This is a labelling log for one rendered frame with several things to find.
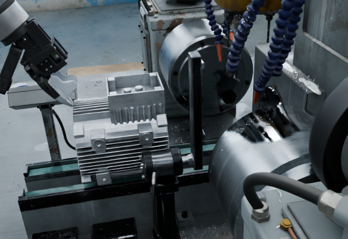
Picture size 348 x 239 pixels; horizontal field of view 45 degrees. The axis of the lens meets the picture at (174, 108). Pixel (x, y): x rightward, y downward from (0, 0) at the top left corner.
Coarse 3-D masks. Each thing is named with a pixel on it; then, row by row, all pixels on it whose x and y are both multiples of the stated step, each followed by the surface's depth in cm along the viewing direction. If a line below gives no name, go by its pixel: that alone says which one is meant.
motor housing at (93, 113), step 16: (80, 112) 92; (96, 112) 91; (96, 128) 91; (112, 128) 91; (128, 128) 92; (160, 128) 92; (80, 144) 90; (112, 144) 91; (128, 144) 90; (160, 144) 92; (80, 160) 89; (96, 160) 90; (112, 160) 92; (128, 160) 92; (112, 176) 98; (128, 176) 99
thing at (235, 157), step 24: (240, 120) 77; (264, 120) 74; (288, 120) 72; (312, 120) 74; (216, 144) 78; (240, 144) 72; (264, 144) 69; (288, 144) 66; (216, 168) 76; (240, 168) 69; (264, 168) 65; (288, 168) 63; (312, 168) 62; (216, 192) 77; (240, 192) 66; (240, 216) 66
